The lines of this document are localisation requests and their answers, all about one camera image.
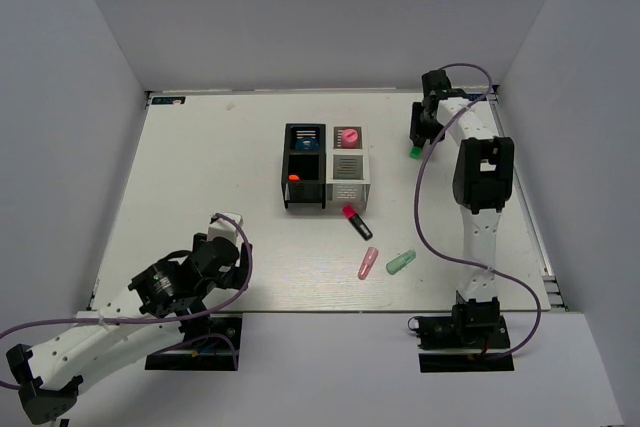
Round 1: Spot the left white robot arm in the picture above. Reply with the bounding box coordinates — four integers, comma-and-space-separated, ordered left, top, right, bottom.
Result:
6, 234, 252, 425

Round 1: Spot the green correction tape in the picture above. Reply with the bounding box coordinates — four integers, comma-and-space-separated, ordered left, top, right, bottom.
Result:
385, 249, 416, 275

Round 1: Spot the blue ink jar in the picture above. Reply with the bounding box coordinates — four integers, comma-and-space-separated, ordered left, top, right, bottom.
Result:
294, 137, 320, 151

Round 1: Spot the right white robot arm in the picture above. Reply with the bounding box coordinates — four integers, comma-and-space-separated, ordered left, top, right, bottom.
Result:
409, 68, 515, 350

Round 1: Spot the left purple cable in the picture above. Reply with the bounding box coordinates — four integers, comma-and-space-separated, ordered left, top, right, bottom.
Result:
0, 211, 254, 391

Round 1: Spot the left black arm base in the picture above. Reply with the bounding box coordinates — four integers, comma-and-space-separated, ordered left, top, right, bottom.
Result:
144, 315, 243, 372

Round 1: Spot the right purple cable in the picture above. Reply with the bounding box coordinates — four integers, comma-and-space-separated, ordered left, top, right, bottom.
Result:
413, 63, 544, 359

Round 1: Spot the black slotted organizer box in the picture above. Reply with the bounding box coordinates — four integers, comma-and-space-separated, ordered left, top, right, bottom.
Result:
281, 123, 327, 209

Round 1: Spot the green cap black highlighter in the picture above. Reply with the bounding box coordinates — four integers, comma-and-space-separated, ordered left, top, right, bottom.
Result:
409, 146, 422, 159

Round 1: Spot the pink cap glitter bottle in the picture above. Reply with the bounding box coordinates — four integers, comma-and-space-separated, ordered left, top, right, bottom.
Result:
334, 127, 361, 149

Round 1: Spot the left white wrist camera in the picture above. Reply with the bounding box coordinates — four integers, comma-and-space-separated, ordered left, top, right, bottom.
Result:
207, 212, 244, 246

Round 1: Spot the pink correction tape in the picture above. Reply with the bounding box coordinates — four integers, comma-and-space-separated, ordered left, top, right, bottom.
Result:
357, 247, 379, 280

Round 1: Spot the purple cable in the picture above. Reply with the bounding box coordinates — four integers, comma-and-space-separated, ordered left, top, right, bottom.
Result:
413, 63, 544, 359
0, 211, 254, 391

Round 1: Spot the white slotted organizer box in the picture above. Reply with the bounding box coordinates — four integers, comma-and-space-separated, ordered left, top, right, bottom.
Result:
326, 125, 371, 210

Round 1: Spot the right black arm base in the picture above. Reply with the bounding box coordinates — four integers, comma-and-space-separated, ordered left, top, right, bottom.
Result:
407, 316, 515, 374

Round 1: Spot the left blue corner label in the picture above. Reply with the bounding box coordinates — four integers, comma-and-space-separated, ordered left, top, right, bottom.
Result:
151, 96, 186, 105

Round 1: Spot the red cap black highlighter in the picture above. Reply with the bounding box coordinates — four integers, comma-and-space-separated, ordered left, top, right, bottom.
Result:
342, 205, 373, 241

